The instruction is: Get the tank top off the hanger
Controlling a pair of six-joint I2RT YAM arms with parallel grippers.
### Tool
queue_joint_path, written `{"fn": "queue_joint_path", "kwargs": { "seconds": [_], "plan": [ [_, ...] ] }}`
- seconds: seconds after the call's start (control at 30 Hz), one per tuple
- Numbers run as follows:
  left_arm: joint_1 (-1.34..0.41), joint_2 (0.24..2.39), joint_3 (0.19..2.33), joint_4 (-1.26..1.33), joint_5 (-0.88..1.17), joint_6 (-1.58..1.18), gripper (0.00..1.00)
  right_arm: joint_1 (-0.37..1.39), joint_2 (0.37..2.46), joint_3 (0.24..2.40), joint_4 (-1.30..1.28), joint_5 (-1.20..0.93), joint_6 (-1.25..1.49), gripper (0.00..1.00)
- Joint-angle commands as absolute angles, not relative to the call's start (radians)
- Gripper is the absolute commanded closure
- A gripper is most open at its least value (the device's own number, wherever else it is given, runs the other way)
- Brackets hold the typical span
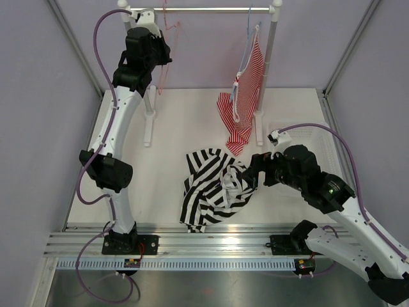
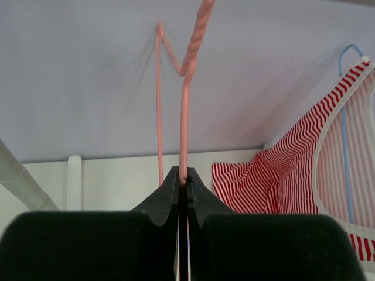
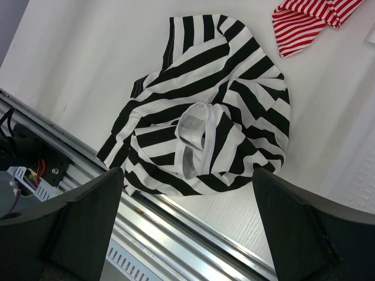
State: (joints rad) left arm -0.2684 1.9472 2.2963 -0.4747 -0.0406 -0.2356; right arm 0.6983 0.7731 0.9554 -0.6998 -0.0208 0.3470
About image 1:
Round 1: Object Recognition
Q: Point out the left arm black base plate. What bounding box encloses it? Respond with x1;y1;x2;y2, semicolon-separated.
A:
102;235;159;256

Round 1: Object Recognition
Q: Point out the white slotted cable duct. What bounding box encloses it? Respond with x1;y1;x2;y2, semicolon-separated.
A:
57;258;295;271

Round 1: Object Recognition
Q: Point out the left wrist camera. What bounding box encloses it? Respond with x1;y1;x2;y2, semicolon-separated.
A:
132;8;162;37

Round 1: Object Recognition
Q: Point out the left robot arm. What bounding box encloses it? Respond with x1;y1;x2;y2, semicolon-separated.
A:
79;27;172;255

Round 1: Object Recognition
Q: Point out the light blue wire hanger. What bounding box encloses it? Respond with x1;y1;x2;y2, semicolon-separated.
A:
230;6;261;102

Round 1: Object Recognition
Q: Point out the black white striped tank top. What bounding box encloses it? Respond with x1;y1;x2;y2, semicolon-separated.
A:
179;148;256;233

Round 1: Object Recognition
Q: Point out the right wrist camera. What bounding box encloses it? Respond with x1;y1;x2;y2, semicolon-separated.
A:
267;130;292;157

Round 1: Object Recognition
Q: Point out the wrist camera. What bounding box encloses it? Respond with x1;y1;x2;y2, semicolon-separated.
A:
132;8;162;37
267;130;292;157

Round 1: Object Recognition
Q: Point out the white metal clothes rack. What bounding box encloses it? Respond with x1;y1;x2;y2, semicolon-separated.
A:
118;1;282;145

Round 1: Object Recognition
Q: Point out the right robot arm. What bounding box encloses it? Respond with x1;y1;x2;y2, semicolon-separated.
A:
242;145;408;306

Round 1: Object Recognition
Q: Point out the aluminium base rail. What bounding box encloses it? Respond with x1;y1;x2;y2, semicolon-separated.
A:
43;223;359;260

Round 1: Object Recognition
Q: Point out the white plastic perforated basket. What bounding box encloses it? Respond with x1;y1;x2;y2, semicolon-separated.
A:
266;122;343;197

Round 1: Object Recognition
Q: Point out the red white striped tank top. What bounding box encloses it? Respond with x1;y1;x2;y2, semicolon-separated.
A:
217;32;264;156

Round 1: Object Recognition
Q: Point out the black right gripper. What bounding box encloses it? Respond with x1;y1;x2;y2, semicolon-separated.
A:
241;146;306;191

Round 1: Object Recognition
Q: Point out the pink wire hanger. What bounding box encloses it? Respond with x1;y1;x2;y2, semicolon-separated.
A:
155;0;181;96

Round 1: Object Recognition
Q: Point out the aluminium enclosure frame rail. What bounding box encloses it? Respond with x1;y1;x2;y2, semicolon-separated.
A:
323;1;386;168

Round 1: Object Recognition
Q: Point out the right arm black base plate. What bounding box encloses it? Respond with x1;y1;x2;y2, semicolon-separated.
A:
265;235;312;256

